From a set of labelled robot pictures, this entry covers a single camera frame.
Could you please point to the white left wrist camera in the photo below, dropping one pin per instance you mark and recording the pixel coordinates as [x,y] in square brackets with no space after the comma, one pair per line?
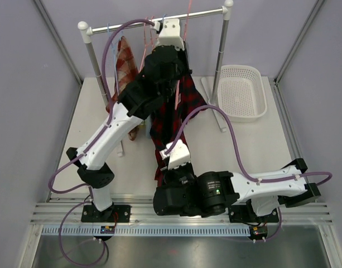
[169,33]

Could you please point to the pink wire hanger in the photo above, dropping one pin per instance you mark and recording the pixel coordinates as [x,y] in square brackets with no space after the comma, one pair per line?
[177,97]

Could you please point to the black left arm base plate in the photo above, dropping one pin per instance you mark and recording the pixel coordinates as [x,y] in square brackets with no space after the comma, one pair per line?
[115,213]

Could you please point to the pink hanger on rack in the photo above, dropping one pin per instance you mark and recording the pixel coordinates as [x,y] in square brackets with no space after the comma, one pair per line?
[152,39]
[145,46]

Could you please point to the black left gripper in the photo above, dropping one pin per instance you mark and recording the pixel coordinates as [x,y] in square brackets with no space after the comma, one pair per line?
[181,53]

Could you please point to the red black plaid skirt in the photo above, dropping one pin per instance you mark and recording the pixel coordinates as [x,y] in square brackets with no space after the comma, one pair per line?
[168,119]

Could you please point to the white slotted cable duct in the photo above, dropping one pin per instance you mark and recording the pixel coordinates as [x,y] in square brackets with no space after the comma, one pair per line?
[147,231]

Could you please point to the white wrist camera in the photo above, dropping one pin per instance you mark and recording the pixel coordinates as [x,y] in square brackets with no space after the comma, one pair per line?
[169,33]
[177,157]

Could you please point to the aluminium mounting rail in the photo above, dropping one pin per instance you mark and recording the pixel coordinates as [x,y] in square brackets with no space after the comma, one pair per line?
[70,209]

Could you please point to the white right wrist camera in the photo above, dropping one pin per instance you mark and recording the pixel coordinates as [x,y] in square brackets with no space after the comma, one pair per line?
[177,157]

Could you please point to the white plastic perforated basket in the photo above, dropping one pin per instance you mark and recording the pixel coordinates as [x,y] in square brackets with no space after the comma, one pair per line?
[241,93]

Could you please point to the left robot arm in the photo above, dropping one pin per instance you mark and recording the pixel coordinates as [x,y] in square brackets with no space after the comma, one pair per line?
[154,86]

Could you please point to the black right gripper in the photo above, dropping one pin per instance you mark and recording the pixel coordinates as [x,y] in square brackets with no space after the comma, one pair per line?
[170,173]

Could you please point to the white metal clothes rack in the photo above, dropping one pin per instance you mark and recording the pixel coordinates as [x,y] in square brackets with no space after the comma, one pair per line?
[221,56]

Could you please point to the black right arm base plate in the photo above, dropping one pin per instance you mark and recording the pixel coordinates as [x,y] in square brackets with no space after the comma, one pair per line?
[242,214]

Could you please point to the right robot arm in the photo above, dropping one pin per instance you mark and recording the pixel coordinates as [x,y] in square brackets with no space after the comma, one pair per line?
[213,193]

